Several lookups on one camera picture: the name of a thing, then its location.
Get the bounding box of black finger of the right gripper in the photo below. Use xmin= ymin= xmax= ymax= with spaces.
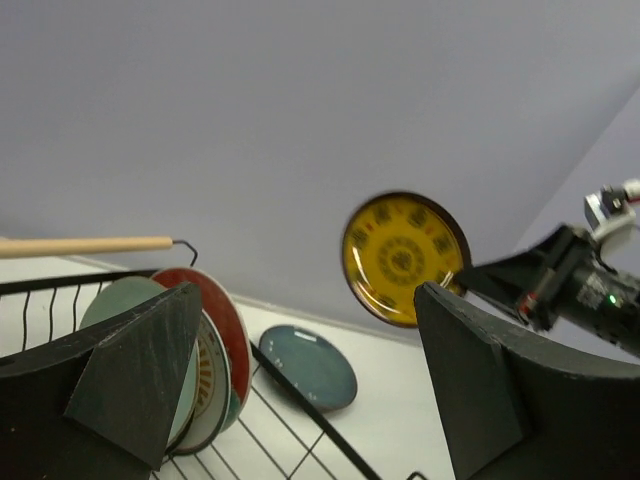
xmin=455 ymin=240 xmax=550 ymax=313

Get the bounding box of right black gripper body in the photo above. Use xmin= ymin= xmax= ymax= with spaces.
xmin=519 ymin=224 xmax=595 ymax=330

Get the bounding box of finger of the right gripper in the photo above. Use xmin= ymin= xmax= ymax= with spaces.
xmin=465 ymin=288 xmax=521 ymax=320

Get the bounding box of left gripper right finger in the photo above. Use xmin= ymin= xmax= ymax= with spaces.
xmin=414 ymin=283 xmax=639 ymax=479

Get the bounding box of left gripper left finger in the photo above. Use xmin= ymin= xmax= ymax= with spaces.
xmin=1 ymin=283 xmax=201 ymax=479

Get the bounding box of white orange sunburst plate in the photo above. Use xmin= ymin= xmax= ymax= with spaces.
xmin=173 ymin=311 xmax=232 ymax=455

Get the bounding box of small yellow patterned dish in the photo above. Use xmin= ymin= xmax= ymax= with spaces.
xmin=341 ymin=190 xmax=471 ymax=329

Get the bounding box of small blue patterned dish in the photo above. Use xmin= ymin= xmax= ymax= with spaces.
xmin=220 ymin=389 xmax=242 ymax=432

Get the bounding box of red and teal floral plate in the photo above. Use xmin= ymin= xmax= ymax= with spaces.
xmin=151 ymin=267 xmax=252 ymax=410

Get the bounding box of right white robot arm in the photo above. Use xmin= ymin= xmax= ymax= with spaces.
xmin=453 ymin=224 xmax=639 ymax=356

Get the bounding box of dark teal speckled plate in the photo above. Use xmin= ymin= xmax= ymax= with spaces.
xmin=258 ymin=324 xmax=358 ymax=412

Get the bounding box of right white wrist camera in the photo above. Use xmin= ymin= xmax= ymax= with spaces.
xmin=584 ymin=179 xmax=639 ymax=243

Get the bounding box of black wire dish rack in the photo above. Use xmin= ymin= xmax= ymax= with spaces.
xmin=1 ymin=256 xmax=376 ymax=479

